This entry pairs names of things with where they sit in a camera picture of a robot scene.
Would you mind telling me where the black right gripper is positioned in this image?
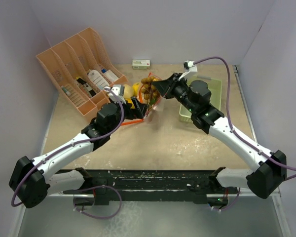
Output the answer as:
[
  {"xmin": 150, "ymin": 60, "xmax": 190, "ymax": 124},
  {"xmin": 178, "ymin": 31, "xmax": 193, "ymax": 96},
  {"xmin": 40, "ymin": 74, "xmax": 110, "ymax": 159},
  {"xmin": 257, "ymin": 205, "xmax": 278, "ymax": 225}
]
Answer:
[{"xmin": 153, "ymin": 73, "xmax": 197, "ymax": 114}]

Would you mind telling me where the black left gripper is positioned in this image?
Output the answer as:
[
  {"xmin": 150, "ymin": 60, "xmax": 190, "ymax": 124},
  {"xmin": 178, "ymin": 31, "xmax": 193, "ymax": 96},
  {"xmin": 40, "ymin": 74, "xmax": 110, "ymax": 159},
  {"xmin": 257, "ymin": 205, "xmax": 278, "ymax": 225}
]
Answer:
[{"xmin": 107, "ymin": 97, "xmax": 148, "ymax": 134}]

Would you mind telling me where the fake brown grape bunch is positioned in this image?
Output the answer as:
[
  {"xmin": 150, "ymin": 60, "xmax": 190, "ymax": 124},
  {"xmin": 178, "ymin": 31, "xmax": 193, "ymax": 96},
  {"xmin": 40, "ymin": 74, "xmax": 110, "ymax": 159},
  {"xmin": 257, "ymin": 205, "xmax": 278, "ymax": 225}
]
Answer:
[{"xmin": 141, "ymin": 76, "xmax": 160, "ymax": 106}]

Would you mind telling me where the clear zip bag brown food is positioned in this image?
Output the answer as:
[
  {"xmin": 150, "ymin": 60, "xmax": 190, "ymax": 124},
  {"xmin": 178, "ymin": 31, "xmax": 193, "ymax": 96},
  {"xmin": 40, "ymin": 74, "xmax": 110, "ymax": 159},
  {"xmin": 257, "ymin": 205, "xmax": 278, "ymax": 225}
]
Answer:
[{"xmin": 122, "ymin": 72, "xmax": 162, "ymax": 125}]

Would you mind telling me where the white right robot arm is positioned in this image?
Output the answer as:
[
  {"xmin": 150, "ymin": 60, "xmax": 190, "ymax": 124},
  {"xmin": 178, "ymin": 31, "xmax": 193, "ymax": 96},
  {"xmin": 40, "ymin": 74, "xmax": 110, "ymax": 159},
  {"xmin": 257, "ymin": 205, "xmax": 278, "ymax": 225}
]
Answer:
[{"xmin": 152, "ymin": 73, "xmax": 287, "ymax": 199}]

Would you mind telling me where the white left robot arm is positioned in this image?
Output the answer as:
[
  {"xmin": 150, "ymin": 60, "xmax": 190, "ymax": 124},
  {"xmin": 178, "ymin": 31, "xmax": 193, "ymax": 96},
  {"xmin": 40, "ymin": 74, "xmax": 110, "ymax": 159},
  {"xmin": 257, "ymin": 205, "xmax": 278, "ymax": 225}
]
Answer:
[{"xmin": 9, "ymin": 97, "xmax": 148, "ymax": 208}]

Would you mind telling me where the clear zip bag yellow food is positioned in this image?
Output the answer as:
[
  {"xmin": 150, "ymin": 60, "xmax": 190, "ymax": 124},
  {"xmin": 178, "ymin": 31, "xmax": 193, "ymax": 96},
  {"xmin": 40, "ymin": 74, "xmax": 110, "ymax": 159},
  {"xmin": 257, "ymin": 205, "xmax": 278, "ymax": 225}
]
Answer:
[{"xmin": 106, "ymin": 80, "xmax": 144, "ymax": 104}]

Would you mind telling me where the beige fake potato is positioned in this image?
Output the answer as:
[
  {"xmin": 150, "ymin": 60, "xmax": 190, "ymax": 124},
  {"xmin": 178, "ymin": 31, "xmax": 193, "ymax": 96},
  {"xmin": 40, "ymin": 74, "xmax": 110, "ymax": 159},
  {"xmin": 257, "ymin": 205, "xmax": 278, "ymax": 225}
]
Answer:
[{"xmin": 123, "ymin": 84, "xmax": 134, "ymax": 99}]

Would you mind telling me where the small green white box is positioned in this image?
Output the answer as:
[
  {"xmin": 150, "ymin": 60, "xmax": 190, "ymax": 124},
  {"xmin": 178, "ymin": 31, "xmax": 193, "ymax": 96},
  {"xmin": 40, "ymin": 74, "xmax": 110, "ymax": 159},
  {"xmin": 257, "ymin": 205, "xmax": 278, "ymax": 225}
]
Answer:
[{"xmin": 132, "ymin": 59, "xmax": 150, "ymax": 70}]

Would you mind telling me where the white blue cap tube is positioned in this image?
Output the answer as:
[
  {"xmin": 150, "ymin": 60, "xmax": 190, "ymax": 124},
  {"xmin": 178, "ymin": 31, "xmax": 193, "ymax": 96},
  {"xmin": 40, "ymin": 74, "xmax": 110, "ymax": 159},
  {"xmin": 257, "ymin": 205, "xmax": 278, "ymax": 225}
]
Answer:
[{"xmin": 101, "ymin": 69, "xmax": 119, "ymax": 82}]

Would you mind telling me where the black yellow tool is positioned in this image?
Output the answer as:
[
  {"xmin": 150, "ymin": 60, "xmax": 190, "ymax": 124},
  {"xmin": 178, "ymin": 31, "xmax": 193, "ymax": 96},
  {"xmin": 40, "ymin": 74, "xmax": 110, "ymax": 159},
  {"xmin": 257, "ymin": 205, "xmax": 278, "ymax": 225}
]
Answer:
[{"xmin": 76, "ymin": 77, "xmax": 97, "ymax": 98}]

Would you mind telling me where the green perforated plastic basket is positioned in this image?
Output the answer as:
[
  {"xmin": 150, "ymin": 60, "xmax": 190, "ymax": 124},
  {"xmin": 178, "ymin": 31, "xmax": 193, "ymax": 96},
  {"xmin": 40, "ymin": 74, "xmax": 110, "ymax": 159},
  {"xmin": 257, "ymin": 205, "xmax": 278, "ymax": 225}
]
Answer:
[{"xmin": 179, "ymin": 75, "xmax": 222, "ymax": 123}]

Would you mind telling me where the white lotion bottle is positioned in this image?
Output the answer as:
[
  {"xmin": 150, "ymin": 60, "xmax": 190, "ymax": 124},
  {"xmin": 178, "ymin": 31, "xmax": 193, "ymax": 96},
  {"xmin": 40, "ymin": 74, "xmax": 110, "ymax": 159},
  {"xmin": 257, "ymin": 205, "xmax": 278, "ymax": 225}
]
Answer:
[{"xmin": 88, "ymin": 70, "xmax": 110, "ymax": 90}]

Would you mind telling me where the small clear vial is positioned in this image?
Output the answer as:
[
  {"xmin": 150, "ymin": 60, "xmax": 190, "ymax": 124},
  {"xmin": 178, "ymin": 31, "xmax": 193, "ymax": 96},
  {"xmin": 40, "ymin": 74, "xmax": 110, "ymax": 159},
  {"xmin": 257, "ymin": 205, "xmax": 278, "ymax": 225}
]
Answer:
[{"xmin": 61, "ymin": 85, "xmax": 71, "ymax": 96}]

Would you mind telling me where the pink plastic file organizer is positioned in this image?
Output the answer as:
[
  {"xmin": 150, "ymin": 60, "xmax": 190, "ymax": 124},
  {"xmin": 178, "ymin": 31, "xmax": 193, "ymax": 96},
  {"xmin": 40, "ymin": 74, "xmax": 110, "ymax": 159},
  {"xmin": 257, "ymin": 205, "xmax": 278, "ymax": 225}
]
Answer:
[{"xmin": 36, "ymin": 27, "xmax": 129, "ymax": 121}]

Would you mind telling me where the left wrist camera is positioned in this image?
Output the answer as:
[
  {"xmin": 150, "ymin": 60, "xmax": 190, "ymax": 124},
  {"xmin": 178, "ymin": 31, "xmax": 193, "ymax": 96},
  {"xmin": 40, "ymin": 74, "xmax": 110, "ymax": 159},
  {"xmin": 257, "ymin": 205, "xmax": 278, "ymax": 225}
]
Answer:
[{"xmin": 104, "ymin": 84, "xmax": 126, "ymax": 104}]

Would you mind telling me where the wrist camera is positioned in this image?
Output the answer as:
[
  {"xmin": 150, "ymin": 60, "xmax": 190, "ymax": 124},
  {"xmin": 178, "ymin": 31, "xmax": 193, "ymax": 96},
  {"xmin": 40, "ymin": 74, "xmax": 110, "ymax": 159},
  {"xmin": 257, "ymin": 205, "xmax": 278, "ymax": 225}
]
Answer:
[
  {"xmin": 104, "ymin": 84, "xmax": 126, "ymax": 104},
  {"xmin": 179, "ymin": 61, "xmax": 198, "ymax": 80}
]

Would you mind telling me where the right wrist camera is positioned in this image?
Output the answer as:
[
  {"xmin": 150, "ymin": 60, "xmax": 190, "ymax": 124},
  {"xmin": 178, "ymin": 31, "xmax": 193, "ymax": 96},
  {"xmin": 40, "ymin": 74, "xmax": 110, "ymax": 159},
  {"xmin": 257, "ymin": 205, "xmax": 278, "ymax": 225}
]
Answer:
[{"xmin": 179, "ymin": 61, "xmax": 198, "ymax": 80}]

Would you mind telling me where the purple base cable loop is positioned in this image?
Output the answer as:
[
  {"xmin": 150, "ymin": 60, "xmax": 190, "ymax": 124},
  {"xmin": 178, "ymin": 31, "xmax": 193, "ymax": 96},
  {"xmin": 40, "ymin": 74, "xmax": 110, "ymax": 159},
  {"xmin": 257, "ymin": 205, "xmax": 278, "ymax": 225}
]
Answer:
[{"xmin": 73, "ymin": 184, "xmax": 123, "ymax": 219}]

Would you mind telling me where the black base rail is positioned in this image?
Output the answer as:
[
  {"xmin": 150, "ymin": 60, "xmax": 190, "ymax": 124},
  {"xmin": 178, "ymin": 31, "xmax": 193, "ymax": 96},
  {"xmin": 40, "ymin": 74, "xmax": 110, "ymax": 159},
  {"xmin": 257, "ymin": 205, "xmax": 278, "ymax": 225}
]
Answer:
[{"xmin": 64, "ymin": 168, "xmax": 237, "ymax": 205}]

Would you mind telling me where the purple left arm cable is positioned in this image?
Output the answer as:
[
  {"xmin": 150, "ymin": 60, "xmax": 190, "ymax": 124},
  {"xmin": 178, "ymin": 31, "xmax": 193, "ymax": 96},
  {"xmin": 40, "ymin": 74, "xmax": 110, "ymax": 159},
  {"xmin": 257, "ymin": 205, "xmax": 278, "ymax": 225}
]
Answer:
[{"xmin": 11, "ymin": 88, "xmax": 125, "ymax": 207}]

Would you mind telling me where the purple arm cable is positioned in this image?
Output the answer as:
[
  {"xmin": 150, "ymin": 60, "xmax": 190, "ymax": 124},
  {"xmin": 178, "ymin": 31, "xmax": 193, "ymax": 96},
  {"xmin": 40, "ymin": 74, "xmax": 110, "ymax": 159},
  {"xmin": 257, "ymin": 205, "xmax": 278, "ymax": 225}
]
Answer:
[
  {"xmin": 11, "ymin": 88, "xmax": 125, "ymax": 207},
  {"xmin": 193, "ymin": 57, "xmax": 296, "ymax": 181}
]

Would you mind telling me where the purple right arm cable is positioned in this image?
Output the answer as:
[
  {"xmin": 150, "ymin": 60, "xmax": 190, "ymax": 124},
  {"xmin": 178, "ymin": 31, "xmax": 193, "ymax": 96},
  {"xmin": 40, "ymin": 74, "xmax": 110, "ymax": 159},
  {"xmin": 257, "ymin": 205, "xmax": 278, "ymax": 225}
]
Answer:
[{"xmin": 193, "ymin": 57, "xmax": 296, "ymax": 181}]

